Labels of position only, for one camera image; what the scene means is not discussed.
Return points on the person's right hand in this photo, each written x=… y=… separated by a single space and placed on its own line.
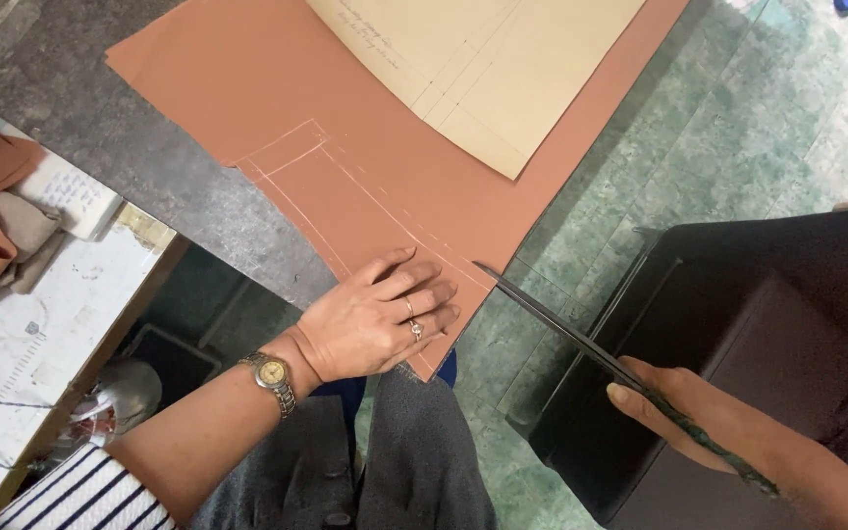
x=696 y=431

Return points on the person's left hand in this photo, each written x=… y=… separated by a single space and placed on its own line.
x=354 y=331

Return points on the terracotta fabric sheet with chalk lines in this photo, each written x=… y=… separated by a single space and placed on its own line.
x=306 y=110

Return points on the gold and silver wristwatch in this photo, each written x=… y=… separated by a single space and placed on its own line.
x=272 y=374

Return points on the dark brown stool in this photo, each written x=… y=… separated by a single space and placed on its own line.
x=748 y=316

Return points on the person's grey trousers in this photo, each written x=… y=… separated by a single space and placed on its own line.
x=409 y=464

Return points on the beige paper sewing pattern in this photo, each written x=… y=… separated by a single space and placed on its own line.
x=483 y=66

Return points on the white table with ruler markings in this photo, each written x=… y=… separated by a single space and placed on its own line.
x=41 y=346

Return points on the white handwritten notebook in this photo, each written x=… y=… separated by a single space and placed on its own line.
x=71 y=193

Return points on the white navy striped sleeve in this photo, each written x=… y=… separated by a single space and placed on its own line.
x=78 y=497

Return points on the beige folded cloth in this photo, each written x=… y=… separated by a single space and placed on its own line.
x=26 y=235

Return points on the black metal pedal frame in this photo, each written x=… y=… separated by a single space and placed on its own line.
x=174 y=353

